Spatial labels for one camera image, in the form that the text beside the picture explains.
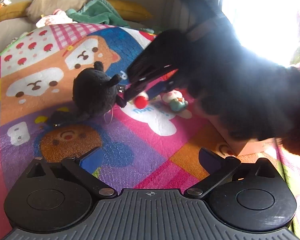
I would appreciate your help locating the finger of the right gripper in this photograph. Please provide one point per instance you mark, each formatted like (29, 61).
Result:
(152, 87)
(152, 60)

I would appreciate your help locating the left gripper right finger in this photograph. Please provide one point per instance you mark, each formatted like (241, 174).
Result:
(220, 171)

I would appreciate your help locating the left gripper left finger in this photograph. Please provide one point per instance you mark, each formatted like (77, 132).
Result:
(82, 169)

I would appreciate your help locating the red white small bottle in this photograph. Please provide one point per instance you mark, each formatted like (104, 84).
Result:
(141, 100)

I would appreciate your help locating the green pink figurine toy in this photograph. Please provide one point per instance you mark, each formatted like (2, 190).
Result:
(175, 100)

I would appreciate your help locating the black plush toy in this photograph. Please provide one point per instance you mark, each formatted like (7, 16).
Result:
(94, 94)

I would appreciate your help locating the pink cardboard box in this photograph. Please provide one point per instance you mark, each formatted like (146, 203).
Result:
(242, 147)

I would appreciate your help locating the yellow cushion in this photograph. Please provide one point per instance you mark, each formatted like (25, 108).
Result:
(131, 11)

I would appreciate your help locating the colourful cartoon play mat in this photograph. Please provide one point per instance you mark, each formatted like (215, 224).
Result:
(151, 148)

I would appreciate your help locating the green towel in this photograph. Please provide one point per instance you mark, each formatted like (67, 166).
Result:
(97, 12)

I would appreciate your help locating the beige pillow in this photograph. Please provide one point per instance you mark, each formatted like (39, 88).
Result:
(38, 8)

